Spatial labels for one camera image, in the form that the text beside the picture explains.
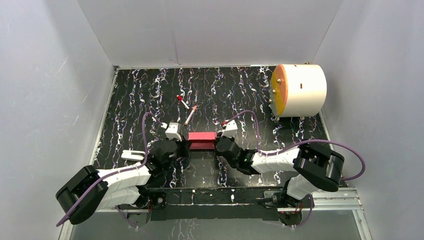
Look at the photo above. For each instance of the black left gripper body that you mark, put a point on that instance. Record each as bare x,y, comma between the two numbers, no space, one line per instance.
182,147

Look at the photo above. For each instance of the white cylindrical drum device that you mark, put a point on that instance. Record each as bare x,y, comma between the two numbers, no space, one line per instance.
297,90

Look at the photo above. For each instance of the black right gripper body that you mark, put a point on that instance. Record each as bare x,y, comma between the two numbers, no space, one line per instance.
232,163

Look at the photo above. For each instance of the pink cardboard box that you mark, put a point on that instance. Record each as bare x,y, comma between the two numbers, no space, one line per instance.
202,140

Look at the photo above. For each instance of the orange capped white marker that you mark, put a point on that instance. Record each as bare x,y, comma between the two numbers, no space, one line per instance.
190,115

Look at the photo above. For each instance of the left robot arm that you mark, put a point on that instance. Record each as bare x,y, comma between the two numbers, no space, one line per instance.
90,189

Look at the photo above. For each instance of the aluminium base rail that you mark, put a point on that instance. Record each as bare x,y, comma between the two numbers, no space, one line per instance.
344,199

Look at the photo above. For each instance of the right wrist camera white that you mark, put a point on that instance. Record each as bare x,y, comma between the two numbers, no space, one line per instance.
229,129

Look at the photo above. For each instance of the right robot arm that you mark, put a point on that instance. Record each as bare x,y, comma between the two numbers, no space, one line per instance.
318,168

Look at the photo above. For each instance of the red capped white marker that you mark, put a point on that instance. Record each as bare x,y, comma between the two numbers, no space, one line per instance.
180,98

